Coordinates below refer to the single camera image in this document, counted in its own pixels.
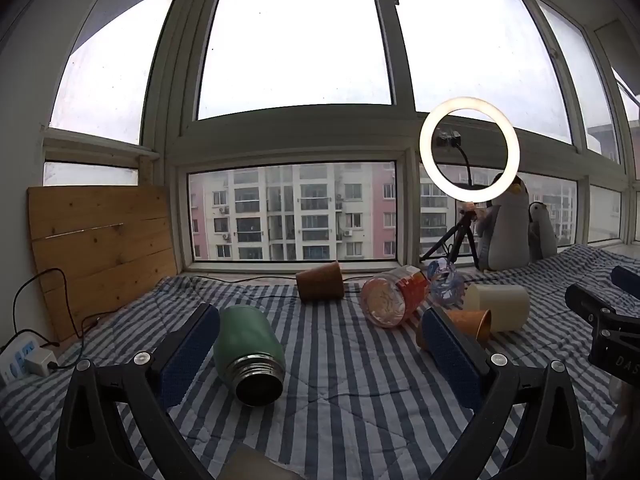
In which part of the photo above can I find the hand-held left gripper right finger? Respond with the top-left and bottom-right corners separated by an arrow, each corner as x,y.
419,305 -> 588,480

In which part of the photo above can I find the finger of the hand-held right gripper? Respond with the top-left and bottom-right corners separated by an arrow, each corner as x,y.
610,265 -> 640,302
565,283 -> 640,322

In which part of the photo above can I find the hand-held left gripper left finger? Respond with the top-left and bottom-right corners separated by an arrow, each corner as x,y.
55,302 -> 221,480

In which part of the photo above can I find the green metal thermos cup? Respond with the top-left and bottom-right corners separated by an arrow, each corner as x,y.
213,305 -> 287,407

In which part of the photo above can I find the orange paper cup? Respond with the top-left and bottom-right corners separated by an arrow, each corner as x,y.
415,308 -> 494,351

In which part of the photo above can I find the cream plastic cup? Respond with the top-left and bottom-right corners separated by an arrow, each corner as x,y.
463,282 -> 531,334

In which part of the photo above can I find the clear blue plastic cup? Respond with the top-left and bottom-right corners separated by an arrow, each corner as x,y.
426,258 -> 469,307

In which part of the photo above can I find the brown paper cup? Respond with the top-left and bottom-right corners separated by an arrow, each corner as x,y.
295,260 -> 347,304

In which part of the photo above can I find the small grey penguin plush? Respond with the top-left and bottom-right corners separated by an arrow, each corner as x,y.
528,201 -> 559,261

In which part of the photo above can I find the orange printed glass jar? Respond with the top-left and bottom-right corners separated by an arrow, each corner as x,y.
359,266 -> 431,330

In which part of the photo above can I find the large grey penguin plush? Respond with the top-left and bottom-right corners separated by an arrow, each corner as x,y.
474,172 -> 532,273

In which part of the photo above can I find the blue striped blanket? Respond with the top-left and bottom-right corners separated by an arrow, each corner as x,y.
0,243 -> 640,480

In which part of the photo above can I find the black tripod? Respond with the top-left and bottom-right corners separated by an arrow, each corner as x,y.
419,202 -> 481,272

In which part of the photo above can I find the wooden board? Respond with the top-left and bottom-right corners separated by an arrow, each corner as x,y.
27,184 -> 180,344

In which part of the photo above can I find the white charger plug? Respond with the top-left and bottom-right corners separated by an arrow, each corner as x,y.
24,347 -> 59,376

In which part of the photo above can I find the white power strip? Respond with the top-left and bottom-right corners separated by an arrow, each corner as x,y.
0,337 -> 39,386

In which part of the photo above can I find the black gooseneck phone holder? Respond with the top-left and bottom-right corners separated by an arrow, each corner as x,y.
434,130 -> 477,187

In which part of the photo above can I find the white ring light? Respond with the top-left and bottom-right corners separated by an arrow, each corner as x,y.
419,97 -> 521,206

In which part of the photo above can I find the black cable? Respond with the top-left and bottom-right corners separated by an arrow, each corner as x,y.
12,267 -> 107,372

